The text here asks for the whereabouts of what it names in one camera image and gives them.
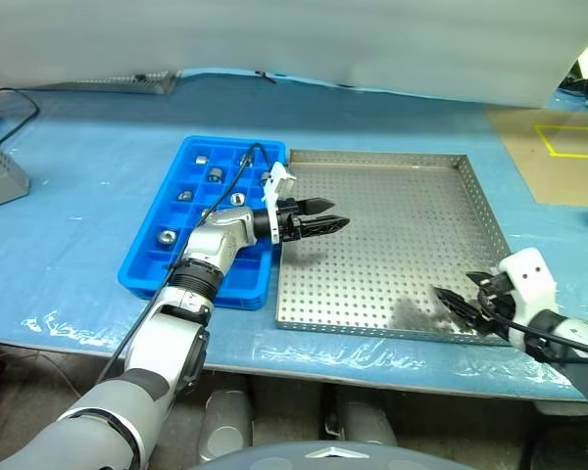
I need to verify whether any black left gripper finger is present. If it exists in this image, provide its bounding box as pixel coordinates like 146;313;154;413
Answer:
296;197;335;215
301;214;350;240

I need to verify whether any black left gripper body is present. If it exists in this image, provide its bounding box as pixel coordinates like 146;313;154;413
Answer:
277;198;305;242

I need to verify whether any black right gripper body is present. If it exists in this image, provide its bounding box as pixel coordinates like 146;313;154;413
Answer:
475;271;518;334

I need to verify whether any blue compartment tray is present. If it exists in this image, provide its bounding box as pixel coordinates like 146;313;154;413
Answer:
116;135;289;312

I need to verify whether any grey metal block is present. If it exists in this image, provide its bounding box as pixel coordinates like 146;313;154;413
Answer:
0;127;30;212

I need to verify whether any perforated metal tray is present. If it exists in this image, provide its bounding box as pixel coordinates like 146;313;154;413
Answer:
273;149;516;347

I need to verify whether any brown cardboard mat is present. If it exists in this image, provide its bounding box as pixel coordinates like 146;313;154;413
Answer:
486;107;588;207

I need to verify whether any grey rounded block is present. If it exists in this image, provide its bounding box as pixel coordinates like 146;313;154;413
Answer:
345;400;398;447
198;389;254;461

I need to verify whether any flat perforated metal plate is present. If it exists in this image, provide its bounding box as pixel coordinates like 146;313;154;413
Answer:
33;70;181;96

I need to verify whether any blue plastic table cover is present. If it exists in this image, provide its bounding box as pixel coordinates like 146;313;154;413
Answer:
0;67;588;403

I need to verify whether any dark grey rounded housing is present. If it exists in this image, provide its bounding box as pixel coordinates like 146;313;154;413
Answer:
185;439;476;470

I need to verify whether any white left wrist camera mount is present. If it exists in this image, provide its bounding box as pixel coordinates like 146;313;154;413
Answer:
261;161;296;245

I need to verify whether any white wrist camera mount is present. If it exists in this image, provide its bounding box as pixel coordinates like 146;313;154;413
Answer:
261;161;296;245
489;247;558;350

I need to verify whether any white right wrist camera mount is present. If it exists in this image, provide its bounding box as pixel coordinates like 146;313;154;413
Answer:
489;247;558;350

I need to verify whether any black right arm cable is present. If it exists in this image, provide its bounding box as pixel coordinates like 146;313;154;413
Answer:
477;293;588;368

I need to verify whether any thin black cable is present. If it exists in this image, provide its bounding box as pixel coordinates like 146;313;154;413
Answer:
0;86;41;147

